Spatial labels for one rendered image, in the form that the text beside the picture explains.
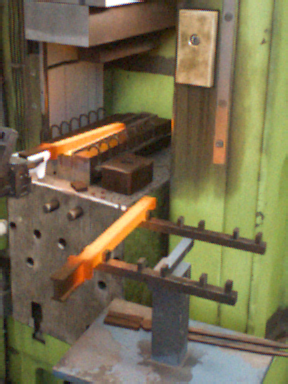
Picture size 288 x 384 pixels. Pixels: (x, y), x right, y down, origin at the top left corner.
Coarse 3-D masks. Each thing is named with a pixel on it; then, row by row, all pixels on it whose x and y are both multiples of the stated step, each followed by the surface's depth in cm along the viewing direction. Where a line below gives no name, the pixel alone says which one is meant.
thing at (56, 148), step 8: (104, 128) 180; (112, 128) 181; (120, 128) 184; (80, 136) 172; (88, 136) 172; (96, 136) 175; (40, 144) 162; (48, 144) 161; (56, 144) 164; (64, 144) 164; (72, 144) 167; (80, 144) 170; (24, 152) 155; (32, 152) 155; (40, 152) 157; (56, 152) 161; (64, 152) 165
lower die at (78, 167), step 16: (128, 112) 203; (144, 112) 199; (80, 128) 191; (96, 128) 187; (160, 128) 191; (96, 144) 173; (112, 144) 173; (48, 160) 172; (64, 160) 168; (80, 160) 165; (96, 160) 166; (64, 176) 170; (80, 176) 167
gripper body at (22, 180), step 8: (16, 160) 151; (24, 160) 151; (8, 168) 148; (16, 168) 148; (24, 168) 150; (8, 176) 149; (16, 176) 148; (24, 176) 151; (0, 184) 147; (8, 184) 149; (16, 184) 148; (24, 184) 152; (0, 192) 147; (8, 192) 151; (16, 192) 149
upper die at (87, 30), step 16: (32, 0) 162; (160, 0) 177; (32, 16) 162; (48, 16) 159; (64, 16) 156; (80, 16) 153; (96, 16) 154; (112, 16) 160; (128, 16) 165; (144, 16) 172; (160, 16) 178; (32, 32) 163; (48, 32) 160; (64, 32) 157; (80, 32) 154; (96, 32) 155; (112, 32) 161; (128, 32) 167; (144, 32) 173
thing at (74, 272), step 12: (144, 204) 145; (132, 216) 139; (144, 216) 144; (120, 228) 134; (132, 228) 138; (96, 240) 129; (108, 240) 129; (120, 240) 133; (84, 252) 124; (96, 252) 124; (72, 264) 118; (84, 264) 120; (96, 264) 124; (60, 276) 114; (72, 276) 117; (84, 276) 120; (60, 288) 114; (72, 288) 117; (60, 300) 114
